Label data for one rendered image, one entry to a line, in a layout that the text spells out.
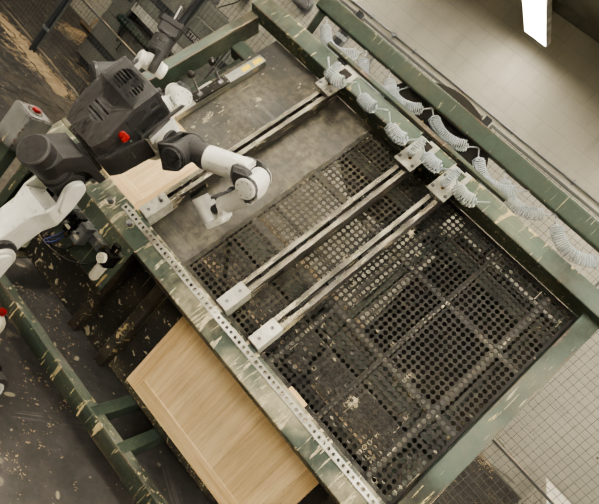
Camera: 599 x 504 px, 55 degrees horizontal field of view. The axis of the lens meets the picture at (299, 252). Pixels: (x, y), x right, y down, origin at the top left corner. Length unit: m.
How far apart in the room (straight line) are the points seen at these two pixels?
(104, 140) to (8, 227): 0.46
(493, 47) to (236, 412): 6.00
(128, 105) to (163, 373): 1.22
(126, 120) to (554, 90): 5.97
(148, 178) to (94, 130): 0.62
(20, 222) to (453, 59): 6.21
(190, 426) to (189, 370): 0.24
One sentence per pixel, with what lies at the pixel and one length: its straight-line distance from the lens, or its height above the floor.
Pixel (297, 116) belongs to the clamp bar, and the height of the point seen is 1.62.
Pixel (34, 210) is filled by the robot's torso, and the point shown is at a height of 0.82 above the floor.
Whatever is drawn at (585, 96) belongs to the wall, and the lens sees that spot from 7.36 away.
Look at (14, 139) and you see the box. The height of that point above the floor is 0.81.
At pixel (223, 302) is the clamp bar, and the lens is 2.25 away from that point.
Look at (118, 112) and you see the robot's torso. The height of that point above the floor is 1.28.
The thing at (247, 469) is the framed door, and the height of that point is 0.45.
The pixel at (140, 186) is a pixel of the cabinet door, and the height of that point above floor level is 0.96.
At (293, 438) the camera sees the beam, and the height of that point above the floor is 0.82.
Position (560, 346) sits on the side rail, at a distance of 2.49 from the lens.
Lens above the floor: 1.78
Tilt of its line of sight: 13 degrees down
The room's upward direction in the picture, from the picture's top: 43 degrees clockwise
